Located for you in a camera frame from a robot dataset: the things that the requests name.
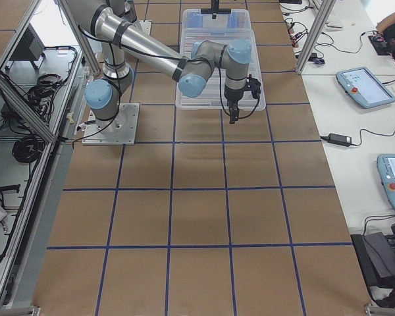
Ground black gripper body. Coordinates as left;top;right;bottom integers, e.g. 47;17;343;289
224;74;261;114

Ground clear plastic box lid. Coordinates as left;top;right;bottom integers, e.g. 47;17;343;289
174;28;267;112

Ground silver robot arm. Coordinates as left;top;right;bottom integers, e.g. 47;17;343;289
68;1;261;124

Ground clear plastic storage box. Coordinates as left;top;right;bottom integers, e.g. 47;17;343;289
182;9;251;31

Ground black power adapter brick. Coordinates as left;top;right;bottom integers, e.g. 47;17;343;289
328;133;352;147

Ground far teach pendant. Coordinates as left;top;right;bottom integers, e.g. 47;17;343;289
336;66;395;109

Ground black laptop bag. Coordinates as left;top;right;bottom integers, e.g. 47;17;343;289
351;232;395;289

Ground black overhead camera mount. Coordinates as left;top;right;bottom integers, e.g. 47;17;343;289
200;0;232;20

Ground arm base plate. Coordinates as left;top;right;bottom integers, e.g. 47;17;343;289
82;103;140;145

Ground aluminium diagonal frame post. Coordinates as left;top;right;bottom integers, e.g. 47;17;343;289
295;0;336;75

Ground aluminium left frame rail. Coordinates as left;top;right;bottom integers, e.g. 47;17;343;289
0;46;83;305

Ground coiled black cables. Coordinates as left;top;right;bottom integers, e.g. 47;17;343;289
12;134;44;164

